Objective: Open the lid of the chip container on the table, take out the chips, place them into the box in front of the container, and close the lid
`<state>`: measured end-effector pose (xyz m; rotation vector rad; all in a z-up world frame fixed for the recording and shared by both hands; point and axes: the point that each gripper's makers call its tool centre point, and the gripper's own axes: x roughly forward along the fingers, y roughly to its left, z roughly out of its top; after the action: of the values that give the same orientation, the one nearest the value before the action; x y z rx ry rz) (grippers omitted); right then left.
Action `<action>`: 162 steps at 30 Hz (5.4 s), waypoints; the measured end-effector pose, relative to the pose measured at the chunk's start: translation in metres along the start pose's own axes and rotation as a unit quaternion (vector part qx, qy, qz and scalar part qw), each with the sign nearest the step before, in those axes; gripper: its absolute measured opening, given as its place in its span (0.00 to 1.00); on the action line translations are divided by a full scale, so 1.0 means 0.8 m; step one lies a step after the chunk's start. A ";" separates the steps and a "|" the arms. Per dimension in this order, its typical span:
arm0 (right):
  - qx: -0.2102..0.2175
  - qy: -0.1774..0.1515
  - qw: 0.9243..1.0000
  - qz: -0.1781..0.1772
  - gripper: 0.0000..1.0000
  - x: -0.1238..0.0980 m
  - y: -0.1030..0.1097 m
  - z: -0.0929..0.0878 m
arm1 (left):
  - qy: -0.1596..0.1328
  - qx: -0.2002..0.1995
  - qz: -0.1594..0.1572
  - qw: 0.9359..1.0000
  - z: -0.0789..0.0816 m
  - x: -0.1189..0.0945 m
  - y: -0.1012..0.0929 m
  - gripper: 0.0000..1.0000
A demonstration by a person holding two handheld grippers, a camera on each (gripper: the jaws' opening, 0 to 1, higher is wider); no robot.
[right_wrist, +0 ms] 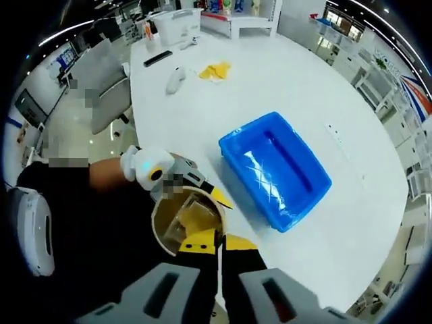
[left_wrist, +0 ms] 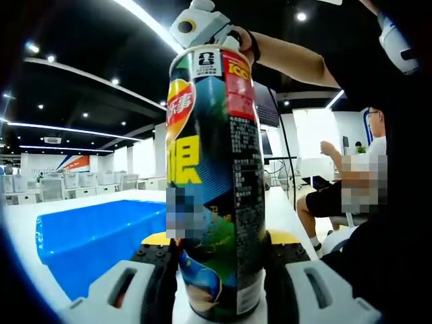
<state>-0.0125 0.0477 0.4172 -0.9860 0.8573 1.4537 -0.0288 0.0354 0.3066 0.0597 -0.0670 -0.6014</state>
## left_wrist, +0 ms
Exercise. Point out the chip container with printed label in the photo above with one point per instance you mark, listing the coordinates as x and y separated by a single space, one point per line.
216 135

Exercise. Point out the black wristband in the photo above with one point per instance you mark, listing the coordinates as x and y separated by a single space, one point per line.
257 45

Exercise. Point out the row of white office desks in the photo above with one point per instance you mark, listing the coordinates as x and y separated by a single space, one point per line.
81 184

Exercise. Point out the blue plastic box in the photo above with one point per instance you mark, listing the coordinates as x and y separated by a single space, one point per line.
94 236

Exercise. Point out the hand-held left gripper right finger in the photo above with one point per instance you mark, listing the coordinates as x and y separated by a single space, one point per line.
303 303

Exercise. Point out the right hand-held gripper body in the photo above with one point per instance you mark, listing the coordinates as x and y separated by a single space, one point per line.
202 27

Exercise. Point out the red and blue wall banner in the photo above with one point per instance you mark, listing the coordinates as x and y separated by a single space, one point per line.
76 163

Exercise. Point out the person's right hand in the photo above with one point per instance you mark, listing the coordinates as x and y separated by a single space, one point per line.
244 38

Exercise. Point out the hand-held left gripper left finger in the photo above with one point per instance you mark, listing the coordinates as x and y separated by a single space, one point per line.
111 297

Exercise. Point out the dark hanging monitor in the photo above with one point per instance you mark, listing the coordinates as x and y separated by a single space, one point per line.
266 108

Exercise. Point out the white chest-worn device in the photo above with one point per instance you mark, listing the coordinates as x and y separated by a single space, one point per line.
393 40

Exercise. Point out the small desk monitor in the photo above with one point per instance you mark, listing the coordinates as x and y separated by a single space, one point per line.
266 141

